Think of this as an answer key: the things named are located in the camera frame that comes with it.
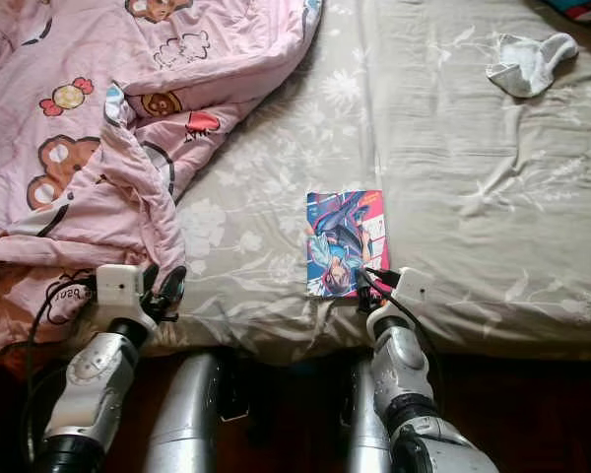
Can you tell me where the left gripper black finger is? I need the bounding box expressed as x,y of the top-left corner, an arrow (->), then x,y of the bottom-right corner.
158,264 -> 188,308

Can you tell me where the colourful anime cover book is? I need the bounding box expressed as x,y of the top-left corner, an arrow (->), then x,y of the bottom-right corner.
305,189 -> 391,299

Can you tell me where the silver robot left leg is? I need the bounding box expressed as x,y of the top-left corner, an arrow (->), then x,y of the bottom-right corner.
143,350 -> 232,473

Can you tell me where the silver robot leg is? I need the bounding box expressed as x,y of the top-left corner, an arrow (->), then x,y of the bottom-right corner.
345,360 -> 395,473
143,350 -> 232,473

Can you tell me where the silver robot right leg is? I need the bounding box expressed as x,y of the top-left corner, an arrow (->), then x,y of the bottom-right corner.
345,360 -> 395,473

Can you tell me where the grey floral bed sheet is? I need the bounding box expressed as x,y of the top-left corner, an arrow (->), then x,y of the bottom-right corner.
128,0 -> 591,361

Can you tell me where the pink bear print blanket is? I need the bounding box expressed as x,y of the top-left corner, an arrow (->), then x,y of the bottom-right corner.
0,0 -> 326,351

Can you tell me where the crumpled white sock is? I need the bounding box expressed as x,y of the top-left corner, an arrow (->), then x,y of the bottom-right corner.
485,33 -> 580,100

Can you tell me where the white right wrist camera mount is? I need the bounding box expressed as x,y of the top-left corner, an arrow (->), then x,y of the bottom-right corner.
367,266 -> 434,336

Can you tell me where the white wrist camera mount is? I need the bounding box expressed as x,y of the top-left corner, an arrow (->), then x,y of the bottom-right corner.
367,266 -> 434,336
94,262 -> 154,331

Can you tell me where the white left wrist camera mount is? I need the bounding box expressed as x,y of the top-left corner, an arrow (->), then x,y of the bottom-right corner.
94,262 -> 154,331

